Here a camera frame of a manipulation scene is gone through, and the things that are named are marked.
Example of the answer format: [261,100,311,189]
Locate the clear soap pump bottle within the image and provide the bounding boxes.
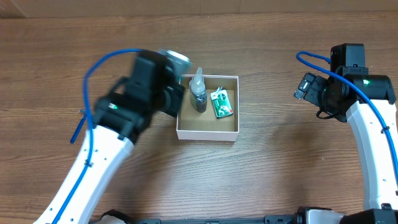
[189,67,207,113]

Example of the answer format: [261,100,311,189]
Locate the green soap bar package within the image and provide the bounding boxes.
[210,86,233,119]

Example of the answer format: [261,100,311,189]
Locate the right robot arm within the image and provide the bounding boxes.
[289,43,397,223]

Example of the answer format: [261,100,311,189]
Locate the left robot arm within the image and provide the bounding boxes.
[36,49,192,223]

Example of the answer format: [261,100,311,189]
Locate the white cardboard box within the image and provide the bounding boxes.
[176,75,239,142]

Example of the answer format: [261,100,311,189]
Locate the blue disposable razor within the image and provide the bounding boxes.
[70,109,86,144]

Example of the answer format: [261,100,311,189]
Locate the left blue cable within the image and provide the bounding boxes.
[51,48,144,224]

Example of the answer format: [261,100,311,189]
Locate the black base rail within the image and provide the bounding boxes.
[90,210,304,224]

